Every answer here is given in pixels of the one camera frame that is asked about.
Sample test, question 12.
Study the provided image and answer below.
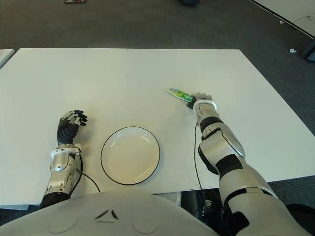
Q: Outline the white plate black rim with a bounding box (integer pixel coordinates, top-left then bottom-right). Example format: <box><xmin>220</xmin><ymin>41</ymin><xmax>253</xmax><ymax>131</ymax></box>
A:
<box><xmin>100</xmin><ymin>126</ymin><xmax>161</xmax><ymax>185</ymax></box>

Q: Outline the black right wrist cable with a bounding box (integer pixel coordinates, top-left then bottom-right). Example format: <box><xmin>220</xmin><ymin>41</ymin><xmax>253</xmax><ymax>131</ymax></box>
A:
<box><xmin>193</xmin><ymin>122</ymin><xmax>205</xmax><ymax>197</ymax></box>

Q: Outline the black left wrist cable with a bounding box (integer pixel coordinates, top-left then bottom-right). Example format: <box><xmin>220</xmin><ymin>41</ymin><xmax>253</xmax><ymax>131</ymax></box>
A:
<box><xmin>73</xmin><ymin>151</ymin><xmax>101</xmax><ymax>194</ymax></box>

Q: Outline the white side table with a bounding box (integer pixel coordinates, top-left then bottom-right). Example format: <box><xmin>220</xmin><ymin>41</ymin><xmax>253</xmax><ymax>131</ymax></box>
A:
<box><xmin>0</xmin><ymin>48</ymin><xmax>15</xmax><ymax>69</ymax></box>

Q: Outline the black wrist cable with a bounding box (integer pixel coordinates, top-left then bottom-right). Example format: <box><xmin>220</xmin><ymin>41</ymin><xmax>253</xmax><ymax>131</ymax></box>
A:
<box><xmin>73</xmin><ymin>151</ymin><xmax>101</xmax><ymax>194</ymax></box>
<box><xmin>193</xmin><ymin>122</ymin><xmax>205</xmax><ymax>197</ymax></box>

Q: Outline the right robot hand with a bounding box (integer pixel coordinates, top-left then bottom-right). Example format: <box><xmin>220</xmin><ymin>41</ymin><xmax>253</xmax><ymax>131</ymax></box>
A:
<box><xmin>186</xmin><ymin>92</ymin><xmax>214</xmax><ymax>109</ymax></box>

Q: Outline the grey robot torso shell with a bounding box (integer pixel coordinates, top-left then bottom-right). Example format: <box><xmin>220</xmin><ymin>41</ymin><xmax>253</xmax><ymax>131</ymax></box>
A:
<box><xmin>0</xmin><ymin>191</ymin><xmax>222</xmax><ymax>236</ymax></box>

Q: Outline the grey floor object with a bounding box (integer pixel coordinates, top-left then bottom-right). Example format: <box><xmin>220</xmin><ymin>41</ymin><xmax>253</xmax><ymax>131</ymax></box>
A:
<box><xmin>302</xmin><ymin>40</ymin><xmax>315</xmax><ymax>62</ymax></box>

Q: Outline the green white toothpaste tube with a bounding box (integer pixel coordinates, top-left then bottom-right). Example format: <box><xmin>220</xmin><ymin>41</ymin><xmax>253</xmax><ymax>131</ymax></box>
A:
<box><xmin>166</xmin><ymin>88</ymin><xmax>194</xmax><ymax>103</ymax></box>

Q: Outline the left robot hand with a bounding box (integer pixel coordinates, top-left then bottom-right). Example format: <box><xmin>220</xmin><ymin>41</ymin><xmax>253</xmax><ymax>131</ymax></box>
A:
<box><xmin>57</xmin><ymin>110</ymin><xmax>89</xmax><ymax>146</ymax></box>

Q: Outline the dark chair base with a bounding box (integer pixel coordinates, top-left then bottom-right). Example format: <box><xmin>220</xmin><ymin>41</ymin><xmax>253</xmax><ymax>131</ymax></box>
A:
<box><xmin>177</xmin><ymin>0</ymin><xmax>200</xmax><ymax>7</ymax></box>

